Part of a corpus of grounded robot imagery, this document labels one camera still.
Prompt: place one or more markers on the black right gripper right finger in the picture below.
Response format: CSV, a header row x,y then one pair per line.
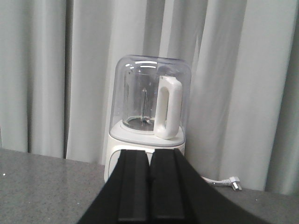
x,y
178,195

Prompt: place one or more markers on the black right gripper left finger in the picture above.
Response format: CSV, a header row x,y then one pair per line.
x,y
124,199

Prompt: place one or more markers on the white blender with clear jar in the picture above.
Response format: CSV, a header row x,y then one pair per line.
x,y
150,106

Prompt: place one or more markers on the grey pleated curtain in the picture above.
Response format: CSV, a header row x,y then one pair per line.
x,y
57,63

